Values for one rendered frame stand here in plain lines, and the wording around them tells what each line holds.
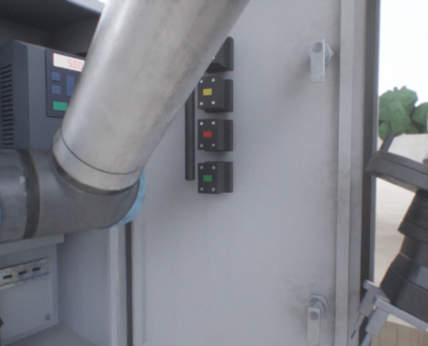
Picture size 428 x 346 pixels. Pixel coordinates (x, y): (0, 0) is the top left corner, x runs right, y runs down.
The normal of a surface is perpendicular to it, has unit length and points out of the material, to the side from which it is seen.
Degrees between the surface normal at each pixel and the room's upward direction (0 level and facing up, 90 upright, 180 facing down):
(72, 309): 90
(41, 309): 90
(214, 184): 90
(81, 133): 110
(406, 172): 83
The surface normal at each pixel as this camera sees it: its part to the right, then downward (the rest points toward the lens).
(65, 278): -0.60, 0.04
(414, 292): -0.28, -0.07
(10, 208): 0.68, 0.20
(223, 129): 0.91, 0.02
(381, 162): -0.59, -0.22
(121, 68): -0.33, 0.50
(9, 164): 0.47, -0.69
